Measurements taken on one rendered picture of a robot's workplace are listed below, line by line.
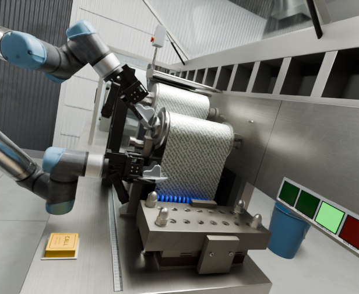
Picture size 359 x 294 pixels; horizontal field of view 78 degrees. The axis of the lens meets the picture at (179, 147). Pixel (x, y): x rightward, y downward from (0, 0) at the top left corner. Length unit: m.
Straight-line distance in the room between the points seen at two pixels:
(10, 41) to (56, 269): 0.53
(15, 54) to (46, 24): 3.27
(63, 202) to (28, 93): 3.26
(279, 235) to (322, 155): 2.24
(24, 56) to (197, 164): 0.56
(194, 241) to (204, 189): 0.23
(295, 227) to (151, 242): 2.28
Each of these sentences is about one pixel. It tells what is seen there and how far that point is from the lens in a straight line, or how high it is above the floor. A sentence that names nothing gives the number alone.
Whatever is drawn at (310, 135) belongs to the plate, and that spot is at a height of 1.35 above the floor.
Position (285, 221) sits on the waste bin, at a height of 0.42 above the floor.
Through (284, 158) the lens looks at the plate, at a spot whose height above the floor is 1.27.
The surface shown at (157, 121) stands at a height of 1.27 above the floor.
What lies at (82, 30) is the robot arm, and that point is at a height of 1.47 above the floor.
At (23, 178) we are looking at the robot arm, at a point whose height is 1.03.
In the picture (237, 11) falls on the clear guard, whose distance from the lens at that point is 1.04.
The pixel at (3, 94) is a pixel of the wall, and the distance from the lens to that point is 3.99.
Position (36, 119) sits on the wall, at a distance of 3.93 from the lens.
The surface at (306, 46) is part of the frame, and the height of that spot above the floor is 1.60.
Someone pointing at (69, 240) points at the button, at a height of 0.92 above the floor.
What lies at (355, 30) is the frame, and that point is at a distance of 0.74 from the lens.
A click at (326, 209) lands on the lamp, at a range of 0.64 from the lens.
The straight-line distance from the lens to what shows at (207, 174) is 0.81.
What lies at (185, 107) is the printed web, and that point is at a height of 1.34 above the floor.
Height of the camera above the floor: 1.35
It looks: 11 degrees down
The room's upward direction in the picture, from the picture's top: 14 degrees clockwise
